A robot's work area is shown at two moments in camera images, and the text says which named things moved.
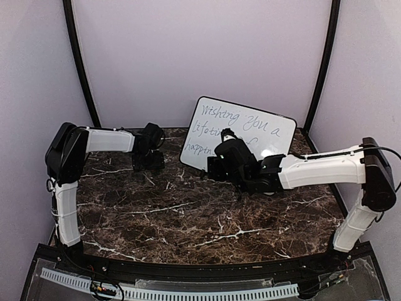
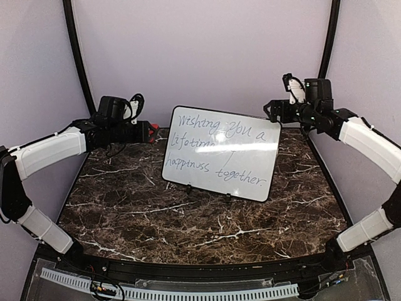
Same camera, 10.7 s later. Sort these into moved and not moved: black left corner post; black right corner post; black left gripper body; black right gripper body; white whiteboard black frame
Moved: black right gripper body; black left gripper body; white whiteboard black frame
Not moved: black left corner post; black right corner post
